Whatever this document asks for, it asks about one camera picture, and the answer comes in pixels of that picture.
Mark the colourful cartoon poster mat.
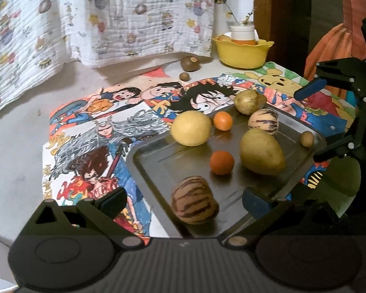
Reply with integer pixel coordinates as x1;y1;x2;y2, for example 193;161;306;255
41;61;356;246

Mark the yellow mango-like fruit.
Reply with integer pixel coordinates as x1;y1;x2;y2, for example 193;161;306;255
239;128;286;176

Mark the yellow-green pear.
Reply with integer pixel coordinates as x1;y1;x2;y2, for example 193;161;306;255
234;89;266;116

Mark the yellow plastic bowl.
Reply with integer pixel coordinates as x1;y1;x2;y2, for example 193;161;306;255
213;36;274;70

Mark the brown kiwi with sticker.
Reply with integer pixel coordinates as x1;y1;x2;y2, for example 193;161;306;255
180;56;201;72

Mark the small orange tangerine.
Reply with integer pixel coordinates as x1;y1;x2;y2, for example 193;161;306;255
209;151;235;175
213;111;233;131

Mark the small white printed muslin cloth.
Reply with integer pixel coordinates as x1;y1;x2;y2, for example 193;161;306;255
0;0;75;111

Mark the metal baking tray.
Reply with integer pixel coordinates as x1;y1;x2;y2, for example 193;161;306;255
126;106;326;237

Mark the large white printed muslin cloth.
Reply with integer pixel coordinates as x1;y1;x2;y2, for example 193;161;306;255
59;0;215;68

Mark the round yellow lemon-like fruit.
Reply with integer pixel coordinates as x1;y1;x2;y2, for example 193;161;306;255
170;110;212;147

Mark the small brown round fruit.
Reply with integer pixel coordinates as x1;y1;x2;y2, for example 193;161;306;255
179;72;190;81

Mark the orange striped cloth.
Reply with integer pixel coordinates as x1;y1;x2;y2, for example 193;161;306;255
303;0;366;100

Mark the red-yellow apple in bowl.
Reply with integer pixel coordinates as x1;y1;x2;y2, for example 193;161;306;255
218;34;231;42

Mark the white and orange jar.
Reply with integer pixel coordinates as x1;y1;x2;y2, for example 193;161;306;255
230;23;256;46

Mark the tiny brown longan fruit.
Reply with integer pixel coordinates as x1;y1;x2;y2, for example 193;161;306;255
299;131;315;147

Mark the dried flower twig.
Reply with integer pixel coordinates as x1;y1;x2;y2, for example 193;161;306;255
214;0;254;29

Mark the striped pepino melon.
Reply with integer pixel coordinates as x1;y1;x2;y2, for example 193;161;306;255
170;176;219;225
247;108;279;136

